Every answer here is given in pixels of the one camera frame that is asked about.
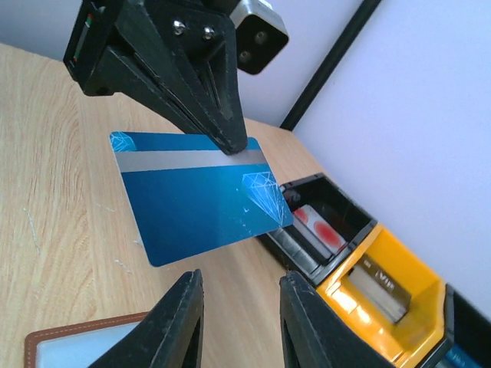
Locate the black bin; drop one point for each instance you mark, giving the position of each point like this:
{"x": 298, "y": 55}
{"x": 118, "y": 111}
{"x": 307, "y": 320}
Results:
{"x": 347, "y": 218}
{"x": 464, "y": 326}

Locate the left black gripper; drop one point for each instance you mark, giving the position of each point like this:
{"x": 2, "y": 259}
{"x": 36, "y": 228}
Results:
{"x": 177, "y": 58}

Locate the right black bin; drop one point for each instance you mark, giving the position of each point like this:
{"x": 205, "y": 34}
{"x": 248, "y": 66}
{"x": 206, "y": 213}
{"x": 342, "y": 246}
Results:
{"x": 464, "y": 326}

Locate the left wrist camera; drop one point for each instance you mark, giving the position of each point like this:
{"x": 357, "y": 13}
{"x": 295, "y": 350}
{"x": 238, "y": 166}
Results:
{"x": 260, "y": 35}

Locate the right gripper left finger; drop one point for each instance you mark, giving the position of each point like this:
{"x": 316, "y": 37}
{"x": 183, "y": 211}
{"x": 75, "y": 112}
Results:
{"x": 170, "y": 335}

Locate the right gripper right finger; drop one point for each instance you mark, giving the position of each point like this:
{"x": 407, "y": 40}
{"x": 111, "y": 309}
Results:
{"x": 313, "y": 335}

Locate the left black bin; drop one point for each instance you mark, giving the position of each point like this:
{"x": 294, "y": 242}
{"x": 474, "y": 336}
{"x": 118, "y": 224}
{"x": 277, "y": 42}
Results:
{"x": 347, "y": 218}

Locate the yellow middle bin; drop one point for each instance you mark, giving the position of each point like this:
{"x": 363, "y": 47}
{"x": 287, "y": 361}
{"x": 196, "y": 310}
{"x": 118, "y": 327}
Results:
{"x": 406, "y": 343}

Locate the brown leather card holder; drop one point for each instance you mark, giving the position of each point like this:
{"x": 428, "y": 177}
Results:
{"x": 77, "y": 345}

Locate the black enclosure frame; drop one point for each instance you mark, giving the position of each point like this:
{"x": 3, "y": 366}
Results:
{"x": 342, "y": 44}

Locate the grey vip card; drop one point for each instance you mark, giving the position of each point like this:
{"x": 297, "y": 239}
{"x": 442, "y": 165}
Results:
{"x": 380, "y": 288}

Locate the red white card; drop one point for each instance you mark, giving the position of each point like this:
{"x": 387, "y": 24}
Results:
{"x": 324, "y": 241}

